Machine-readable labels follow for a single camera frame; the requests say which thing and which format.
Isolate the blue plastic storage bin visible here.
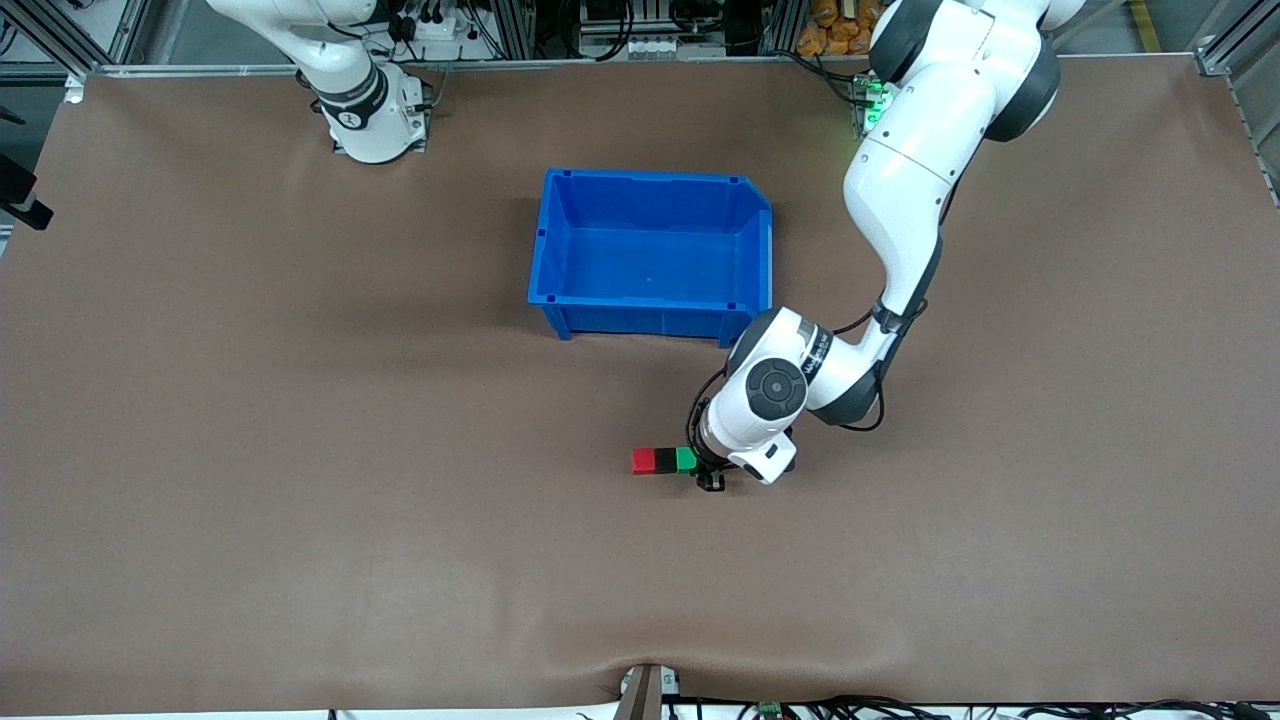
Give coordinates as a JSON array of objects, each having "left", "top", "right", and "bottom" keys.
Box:
[{"left": 527, "top": 167, "right": 776, "bottom": 349}]

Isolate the brown table mat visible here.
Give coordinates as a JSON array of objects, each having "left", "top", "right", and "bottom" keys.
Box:
[{"left": 0, "top": 55, "right": 1280, "bottom": 716}]

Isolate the bag of orange items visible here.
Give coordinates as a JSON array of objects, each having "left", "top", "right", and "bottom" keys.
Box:
[{"left": 797, "top": 0, "right": 886, "bottom": 57}]

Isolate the white power strip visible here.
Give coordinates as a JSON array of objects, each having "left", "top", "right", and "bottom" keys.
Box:
[{"left": 385, "top": 8, "right": 463, "bottom": 43}]

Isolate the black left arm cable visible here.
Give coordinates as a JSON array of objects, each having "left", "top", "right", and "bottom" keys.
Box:
[{"left": 686, "top": 310, "right": 887, "bottom": 471}]

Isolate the aluminium frame profile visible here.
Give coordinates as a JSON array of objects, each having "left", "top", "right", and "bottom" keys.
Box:
[
  {"left": 1190, "top": 0, "right": 1280, "bottom": 77},
  {"left": 0, "top": 0, "right": 151, "bottom": 77}
]

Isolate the black cable bundle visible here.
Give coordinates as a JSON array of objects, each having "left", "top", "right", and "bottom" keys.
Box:
[{"left": 665, "top": 694, "right": 1280, "bottom": 720}]

